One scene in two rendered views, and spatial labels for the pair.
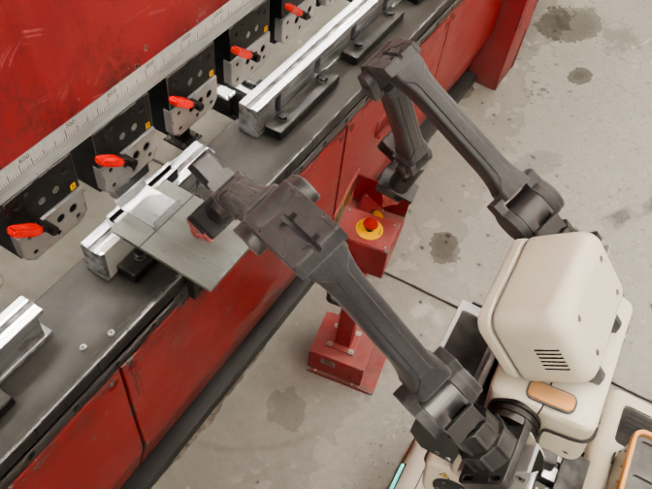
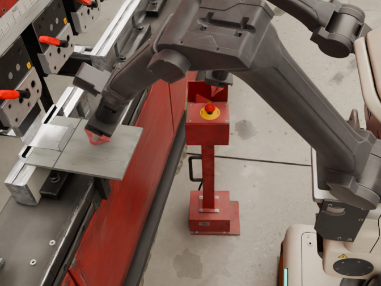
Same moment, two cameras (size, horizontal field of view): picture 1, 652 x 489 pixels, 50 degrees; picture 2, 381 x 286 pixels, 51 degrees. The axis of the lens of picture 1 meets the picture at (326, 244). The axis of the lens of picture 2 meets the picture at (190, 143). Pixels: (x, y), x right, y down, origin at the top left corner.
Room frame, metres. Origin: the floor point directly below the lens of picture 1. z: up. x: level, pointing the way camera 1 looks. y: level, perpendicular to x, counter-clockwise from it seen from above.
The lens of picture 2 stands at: (0.13, 0.14, 1.78)
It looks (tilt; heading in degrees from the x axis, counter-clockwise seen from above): 47 degrees down; 351
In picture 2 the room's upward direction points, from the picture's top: 4 degrees counter-clockwise
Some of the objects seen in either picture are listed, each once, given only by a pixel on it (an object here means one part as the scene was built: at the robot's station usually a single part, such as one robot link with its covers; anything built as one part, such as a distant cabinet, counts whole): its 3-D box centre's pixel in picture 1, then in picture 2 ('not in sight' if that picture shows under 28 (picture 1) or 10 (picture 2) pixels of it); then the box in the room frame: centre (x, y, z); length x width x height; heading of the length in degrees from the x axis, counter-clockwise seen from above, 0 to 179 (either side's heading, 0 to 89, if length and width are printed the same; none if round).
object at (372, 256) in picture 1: (370, 222); (207, 109); (1.21, -0.11, 0.75); 0.20 x 0.16 x 0.18; 166
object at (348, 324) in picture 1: (353, 295); (208, 169); (1.21, -0.11, 0.39); 0.05 x 0.05 x 0.54; 76
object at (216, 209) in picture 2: (343, 338); (208, 204); (1.21, -0.11, 0.13); 0.10 x 0.10 x 0.01; 76
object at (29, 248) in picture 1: (32, 200); not in sight; (0.76, 0.53, 1.21); 0.15 x 0.09 x 0.17; 155
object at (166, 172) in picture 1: (144, 195); (42, 132); (0.99, 0.42, 0.99); 0.20 x 0.03 x 0.03; 155
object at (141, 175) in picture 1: (128, 175); (25, 116); (0.96, 0.43, 1.08); 0.10 x 0.02 x 0.10; 155
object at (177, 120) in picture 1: (178, 83); (42, 34); (1.12, 0.35, 1.21); 0.15 x 0.09 x 0.17; 155
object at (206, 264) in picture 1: (186, 232); (86, 146); (0.90, 0.30, 1.00); 0.26 x 0.18 x 0.01; 65
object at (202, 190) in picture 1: (170, 232); (71, 155); (0.97, 0.36, 0.89); 0.30 x 0.05 x 0.03; 155
